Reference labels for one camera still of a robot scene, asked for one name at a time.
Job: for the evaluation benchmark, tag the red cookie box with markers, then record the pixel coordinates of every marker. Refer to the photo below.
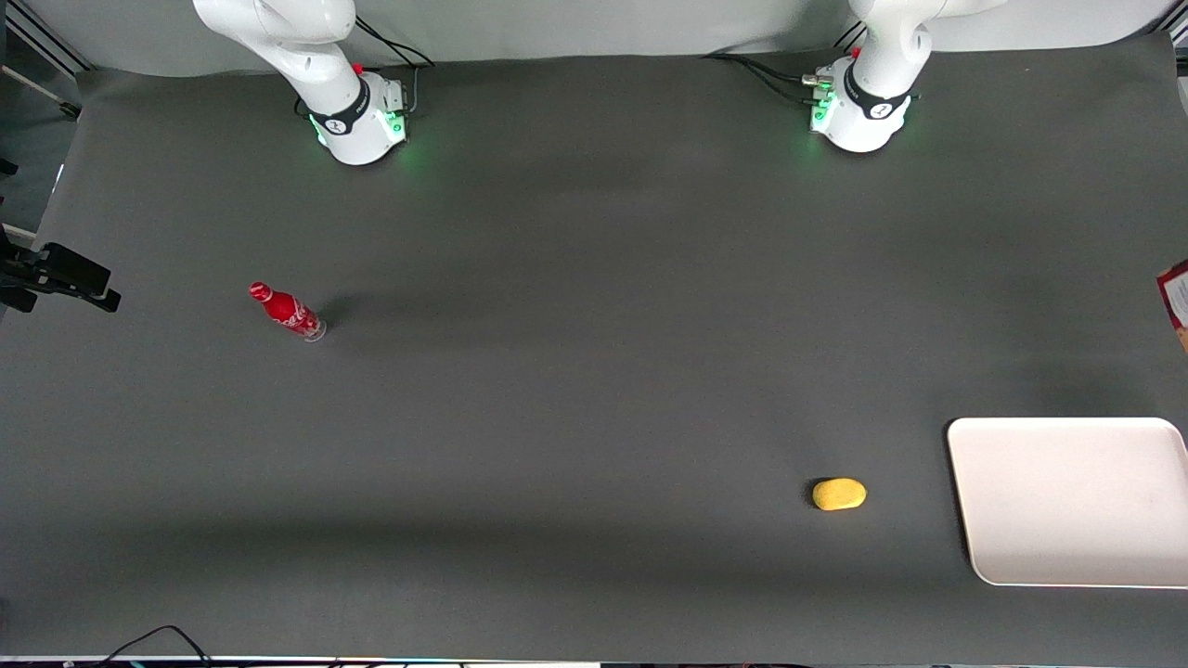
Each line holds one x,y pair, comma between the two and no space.
1177,301

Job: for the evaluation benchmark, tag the white rectangular tray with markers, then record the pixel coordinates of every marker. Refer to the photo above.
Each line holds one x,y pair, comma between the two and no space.
1077,501

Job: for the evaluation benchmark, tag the red cola bottle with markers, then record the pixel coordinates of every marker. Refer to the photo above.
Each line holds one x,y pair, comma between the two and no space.
286,311

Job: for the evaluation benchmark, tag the aluminium frame profile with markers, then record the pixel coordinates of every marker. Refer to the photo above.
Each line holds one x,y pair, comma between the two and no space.
42,42

